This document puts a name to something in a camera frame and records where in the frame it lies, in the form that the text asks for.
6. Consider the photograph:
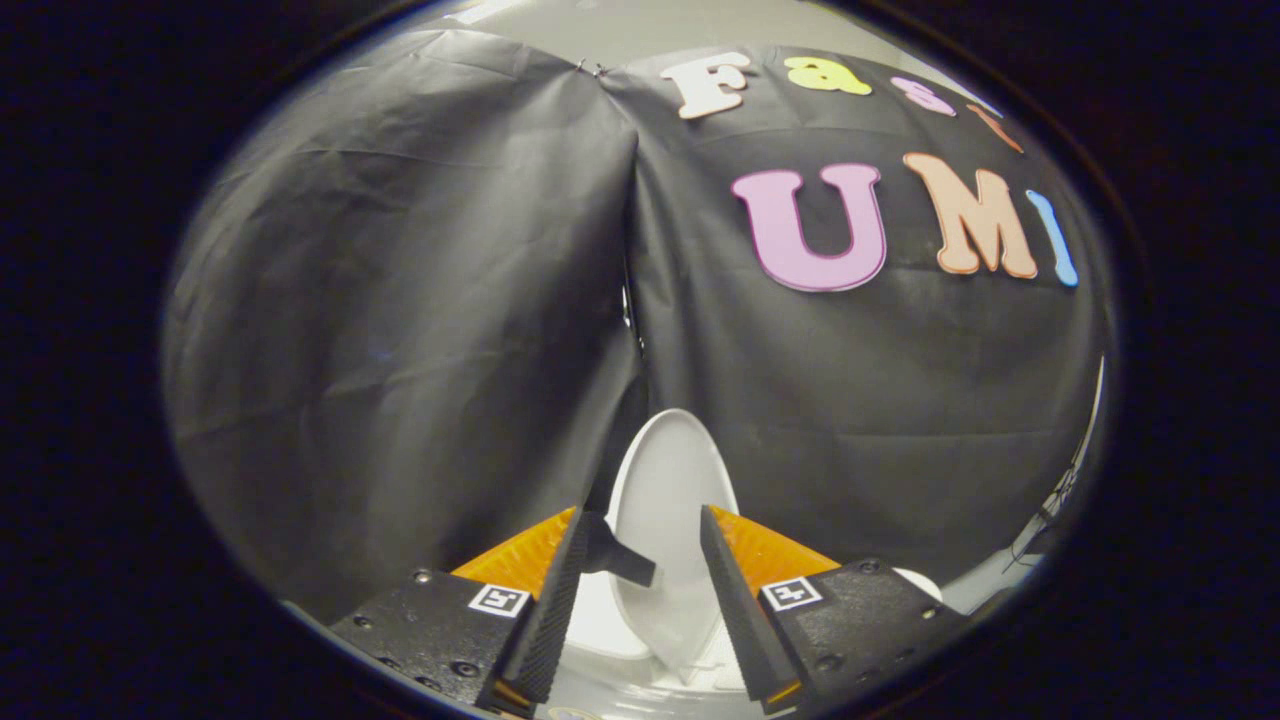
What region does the black lid pull strap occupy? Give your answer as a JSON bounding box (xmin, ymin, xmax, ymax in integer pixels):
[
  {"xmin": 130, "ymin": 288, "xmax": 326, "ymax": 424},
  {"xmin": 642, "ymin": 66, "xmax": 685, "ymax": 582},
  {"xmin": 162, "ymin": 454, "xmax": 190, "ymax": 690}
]
[{"xmin": 583, "ymin": 512, "xmax": 658, "ymax": 589}]

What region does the white toilet tank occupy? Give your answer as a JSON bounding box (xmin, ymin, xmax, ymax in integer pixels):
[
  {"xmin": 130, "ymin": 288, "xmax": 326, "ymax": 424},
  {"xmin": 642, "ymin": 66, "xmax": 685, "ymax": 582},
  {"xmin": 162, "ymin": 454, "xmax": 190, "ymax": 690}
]
[{"xmin": 565, "ymin": 567, "xmax": 943, "ymax": 663}]

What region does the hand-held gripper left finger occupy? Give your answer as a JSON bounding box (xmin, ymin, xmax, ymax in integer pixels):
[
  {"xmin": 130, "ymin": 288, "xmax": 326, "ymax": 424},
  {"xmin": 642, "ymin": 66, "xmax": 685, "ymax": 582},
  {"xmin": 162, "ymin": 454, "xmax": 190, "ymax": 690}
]
[{"xmin": 330, "ymin": 507, "xmax": 591, "ymax": 714}]

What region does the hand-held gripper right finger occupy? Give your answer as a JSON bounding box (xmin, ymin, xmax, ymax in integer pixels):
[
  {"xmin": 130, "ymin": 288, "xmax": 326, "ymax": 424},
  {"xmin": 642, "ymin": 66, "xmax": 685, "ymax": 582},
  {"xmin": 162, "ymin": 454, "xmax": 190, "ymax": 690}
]
[{"xmin": 700, "ymin": 505, "xmax": 967, "ymax": 714}]

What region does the tangle of black cables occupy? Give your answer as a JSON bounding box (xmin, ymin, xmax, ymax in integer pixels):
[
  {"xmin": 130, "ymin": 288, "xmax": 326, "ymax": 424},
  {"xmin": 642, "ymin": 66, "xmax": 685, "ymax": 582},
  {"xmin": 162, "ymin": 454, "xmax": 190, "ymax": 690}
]
[{"xmin": 1008, "ymin": 468, "xmax": 1083, "ymax": 573}]

